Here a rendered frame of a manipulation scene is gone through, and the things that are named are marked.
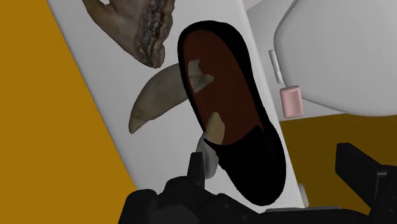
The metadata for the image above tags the pale curved horn-shaped object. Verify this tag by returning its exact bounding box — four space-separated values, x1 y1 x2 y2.
195 111 226 180

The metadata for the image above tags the brown rough rock-like lump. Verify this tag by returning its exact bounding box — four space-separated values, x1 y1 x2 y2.
81 0 176 69

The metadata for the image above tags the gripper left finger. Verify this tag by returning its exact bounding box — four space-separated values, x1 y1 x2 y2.
118 151 218 224

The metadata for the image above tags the black shoe with red insole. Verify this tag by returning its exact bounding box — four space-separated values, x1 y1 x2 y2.
177 20 287 207

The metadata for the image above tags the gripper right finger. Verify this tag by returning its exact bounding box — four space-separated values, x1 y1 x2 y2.
335 142 397 224

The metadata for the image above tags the small pink block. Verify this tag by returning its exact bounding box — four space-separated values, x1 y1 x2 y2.
279 85 304 119

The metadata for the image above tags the grey curved horn-shaped object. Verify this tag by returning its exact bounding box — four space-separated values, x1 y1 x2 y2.
128 59 216 135

